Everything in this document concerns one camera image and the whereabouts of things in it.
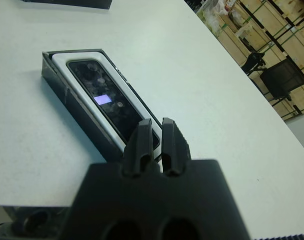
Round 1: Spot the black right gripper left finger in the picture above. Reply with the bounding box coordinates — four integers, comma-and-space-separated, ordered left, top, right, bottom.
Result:
122, 118, 153, 180

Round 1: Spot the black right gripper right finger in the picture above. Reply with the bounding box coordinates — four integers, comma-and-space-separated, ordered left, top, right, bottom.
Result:
161, 117, 192, 177

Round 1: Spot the black printed box lid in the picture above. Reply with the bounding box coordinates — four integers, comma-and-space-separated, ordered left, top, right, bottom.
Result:
16, 0, 113, 11

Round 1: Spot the black box base white insert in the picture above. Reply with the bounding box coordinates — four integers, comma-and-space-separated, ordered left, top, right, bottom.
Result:
40, 48, 165, 164

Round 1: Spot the black wheeled stand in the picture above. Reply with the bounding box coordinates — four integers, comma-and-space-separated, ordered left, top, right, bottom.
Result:
241, 50, 268, 77

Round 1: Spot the black mesh cart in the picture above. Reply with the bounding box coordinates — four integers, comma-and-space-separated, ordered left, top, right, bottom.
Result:
259, 58, 304, 109

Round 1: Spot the clear plastic bag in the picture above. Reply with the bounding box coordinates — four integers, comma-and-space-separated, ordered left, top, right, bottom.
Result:
197, 3, 221, 36

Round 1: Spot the white plastic bag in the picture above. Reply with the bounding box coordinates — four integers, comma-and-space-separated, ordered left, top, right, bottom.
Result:
211, 0, 229, 16

